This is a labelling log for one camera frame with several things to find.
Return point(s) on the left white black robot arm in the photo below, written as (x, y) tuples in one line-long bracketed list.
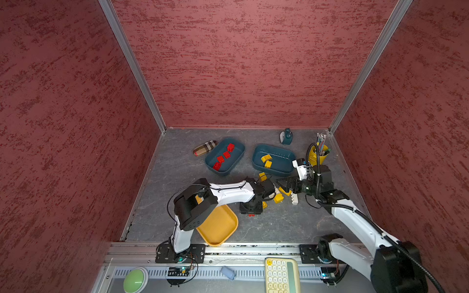
[(197, 202)]

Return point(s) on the left circuit board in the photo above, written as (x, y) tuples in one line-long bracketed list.
[(178, 272)]

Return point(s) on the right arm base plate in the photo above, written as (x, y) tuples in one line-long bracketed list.
[(316, 254)]

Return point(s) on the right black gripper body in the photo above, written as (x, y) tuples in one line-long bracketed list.
[(305, 185)]

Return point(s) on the teal white small bottle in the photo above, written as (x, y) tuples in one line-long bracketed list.
[(286, 137)]

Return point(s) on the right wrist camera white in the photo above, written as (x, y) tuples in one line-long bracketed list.
[(302, 168)]

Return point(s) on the teal plastic bin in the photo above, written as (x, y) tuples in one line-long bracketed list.
[(229, 163), (282, 160)]

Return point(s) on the white lego far right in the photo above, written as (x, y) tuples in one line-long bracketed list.
[(294, 199)]

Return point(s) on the right teal plastic bin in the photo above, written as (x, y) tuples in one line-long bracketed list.
[(282, 160)]

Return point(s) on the plaid fabric pouch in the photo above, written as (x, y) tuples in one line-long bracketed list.
[(205, 148)]

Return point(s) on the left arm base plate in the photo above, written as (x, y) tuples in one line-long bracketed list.
[(165, 254)]

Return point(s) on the cream green calculator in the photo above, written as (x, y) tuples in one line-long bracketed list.
[(282, 275)]

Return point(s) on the circuit board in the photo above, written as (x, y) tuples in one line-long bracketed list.
[(328, 274), (178, 272)]

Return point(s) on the right circuit board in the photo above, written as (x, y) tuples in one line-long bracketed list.
[(328, 274)]

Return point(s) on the green push button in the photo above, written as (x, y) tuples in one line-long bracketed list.
[(136, 280)]

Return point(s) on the small blue grey cylinder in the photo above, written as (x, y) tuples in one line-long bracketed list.
[(228, 273)]

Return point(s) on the yellow pen cup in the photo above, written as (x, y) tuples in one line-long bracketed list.
[(323, 153)]

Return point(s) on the yellow plastic tray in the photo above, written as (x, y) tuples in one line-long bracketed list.
[(219, 226)]

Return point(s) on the red lego long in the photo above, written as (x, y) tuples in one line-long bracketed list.
[(217, 166)]

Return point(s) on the red lego bottom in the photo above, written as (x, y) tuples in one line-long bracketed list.
[(230, 147)]

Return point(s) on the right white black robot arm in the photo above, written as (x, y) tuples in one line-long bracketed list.
[(390, 265)]

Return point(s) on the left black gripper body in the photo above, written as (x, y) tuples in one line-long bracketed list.
[(250, 208)]

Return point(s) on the left teal plastic bin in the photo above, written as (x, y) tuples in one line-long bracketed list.
[(229, 163)]

